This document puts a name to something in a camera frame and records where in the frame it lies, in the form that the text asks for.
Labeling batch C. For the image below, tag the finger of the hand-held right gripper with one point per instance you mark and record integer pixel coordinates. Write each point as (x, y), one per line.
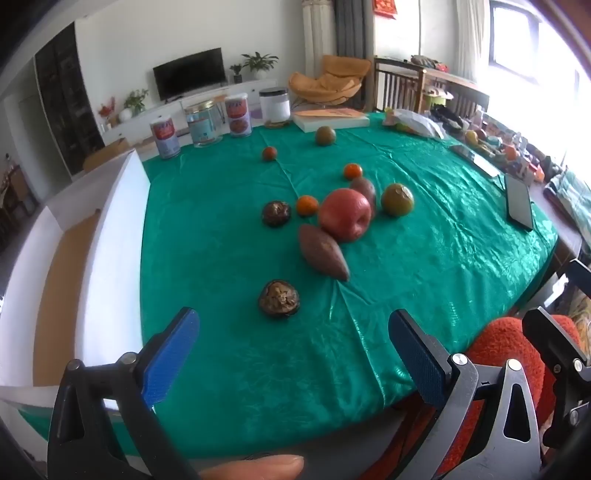
(579, 277)
(565, 369)

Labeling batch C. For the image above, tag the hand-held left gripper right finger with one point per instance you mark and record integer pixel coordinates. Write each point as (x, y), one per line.
(420, 360)

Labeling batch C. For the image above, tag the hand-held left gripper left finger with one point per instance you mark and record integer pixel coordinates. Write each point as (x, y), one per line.
(171, 355)

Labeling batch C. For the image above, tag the white wooden tray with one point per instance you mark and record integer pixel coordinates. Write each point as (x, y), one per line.
(115, 258)

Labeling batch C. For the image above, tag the purple sweet potato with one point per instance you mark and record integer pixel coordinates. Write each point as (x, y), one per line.
(323, 254)
(367, 189)

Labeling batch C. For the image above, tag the yellow-green orange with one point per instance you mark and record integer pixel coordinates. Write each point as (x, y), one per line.
(398, 199)

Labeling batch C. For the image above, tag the red apple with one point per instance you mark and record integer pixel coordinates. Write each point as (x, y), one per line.
(345, 214)

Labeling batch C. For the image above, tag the orange mandarin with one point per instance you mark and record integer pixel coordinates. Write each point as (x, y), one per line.
(352, 171)
(307, 205)

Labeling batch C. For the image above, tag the dark reddish mandarin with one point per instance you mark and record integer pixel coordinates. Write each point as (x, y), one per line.
(269, 153)

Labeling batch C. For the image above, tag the green-brown orange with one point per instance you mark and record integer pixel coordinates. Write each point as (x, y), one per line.
(325, 135)

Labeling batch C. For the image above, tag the person's left hand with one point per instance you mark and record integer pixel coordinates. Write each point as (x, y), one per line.
(251, 467)

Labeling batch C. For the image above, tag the green tablecloth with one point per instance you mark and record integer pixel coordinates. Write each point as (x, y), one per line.
(231, 346)

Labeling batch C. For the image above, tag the black smartphone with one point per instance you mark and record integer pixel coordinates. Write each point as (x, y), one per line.
(519, 201)

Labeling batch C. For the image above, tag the pile of small toys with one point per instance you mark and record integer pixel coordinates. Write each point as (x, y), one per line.
(512, 147)

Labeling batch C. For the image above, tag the wooden slatted chair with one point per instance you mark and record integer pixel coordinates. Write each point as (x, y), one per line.
(466, 99)
(397, 85)

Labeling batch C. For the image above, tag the red label tin can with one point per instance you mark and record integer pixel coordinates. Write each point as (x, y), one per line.
(165, 137)
(238, 115)

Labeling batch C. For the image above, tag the crumpled plastic bag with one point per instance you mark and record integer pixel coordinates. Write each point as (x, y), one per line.
(415, 121)

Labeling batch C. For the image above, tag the clear jar teal label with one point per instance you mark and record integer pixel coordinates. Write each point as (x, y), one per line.
(202, 124)

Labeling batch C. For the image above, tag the window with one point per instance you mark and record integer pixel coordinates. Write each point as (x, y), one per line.
(515, 46)

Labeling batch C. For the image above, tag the white television cabinet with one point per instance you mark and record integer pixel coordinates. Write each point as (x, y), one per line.
(147, 113)

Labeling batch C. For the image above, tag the red flowers in vase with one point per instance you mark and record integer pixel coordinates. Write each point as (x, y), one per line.
(107, 110)

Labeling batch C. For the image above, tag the white flat box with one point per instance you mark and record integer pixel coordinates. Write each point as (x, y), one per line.
(331, 121)

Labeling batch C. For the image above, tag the green plant white pot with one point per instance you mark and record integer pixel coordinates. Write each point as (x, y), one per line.
(135, 100)

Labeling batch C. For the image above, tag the clear jar black lid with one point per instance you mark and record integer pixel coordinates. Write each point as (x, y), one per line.
(275, 107)

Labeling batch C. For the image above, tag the dark glass cabinet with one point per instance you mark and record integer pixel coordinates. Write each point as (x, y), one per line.
(69, 101)

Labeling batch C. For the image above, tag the black television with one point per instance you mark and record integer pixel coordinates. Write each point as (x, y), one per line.
(189, 74)

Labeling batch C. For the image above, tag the small potted plant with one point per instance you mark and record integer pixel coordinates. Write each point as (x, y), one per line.
(236, 73)

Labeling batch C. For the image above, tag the orange lounge chair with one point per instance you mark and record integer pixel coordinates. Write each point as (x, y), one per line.
(330, 81)

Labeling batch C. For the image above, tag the green potted plant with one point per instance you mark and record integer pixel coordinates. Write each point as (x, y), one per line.
(261, 62)

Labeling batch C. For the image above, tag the grey curtain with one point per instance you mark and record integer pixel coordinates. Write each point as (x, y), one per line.
(353, 30)

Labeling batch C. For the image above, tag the white curtain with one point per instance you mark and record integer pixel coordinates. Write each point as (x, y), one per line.
(318, 37)

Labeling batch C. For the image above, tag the red wall hanging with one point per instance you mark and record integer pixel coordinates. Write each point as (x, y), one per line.
(385, 7)

